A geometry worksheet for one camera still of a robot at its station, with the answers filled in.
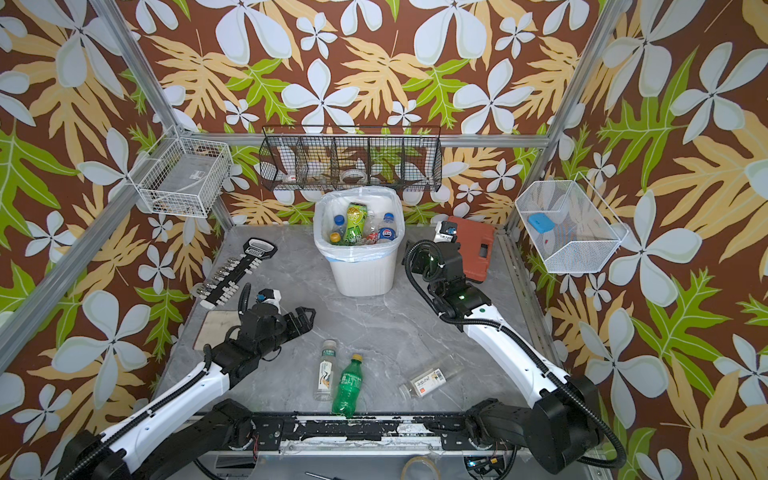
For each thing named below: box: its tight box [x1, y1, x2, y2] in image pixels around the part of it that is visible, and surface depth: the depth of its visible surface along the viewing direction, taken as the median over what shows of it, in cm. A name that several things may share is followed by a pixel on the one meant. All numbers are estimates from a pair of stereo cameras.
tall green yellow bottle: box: [344, 202, 368, 244], surface depth 92 cm
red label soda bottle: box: [365, 210, 379, 245], surface depth 95 cm
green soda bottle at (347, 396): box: [332, 353, 363, 418], surface depth 79 cm
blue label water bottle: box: [331, 214, 347, 245], surface depth 95 cm
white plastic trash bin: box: [313, 186, 405, 297], surface depth 91 cm
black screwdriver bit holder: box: [196, 238, 278, 309], surface depth 107 cm
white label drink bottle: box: [314, 338, 337, 401], surface depth 80 cm
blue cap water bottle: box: [378, 212, 397, 242], surface depth 88 cm
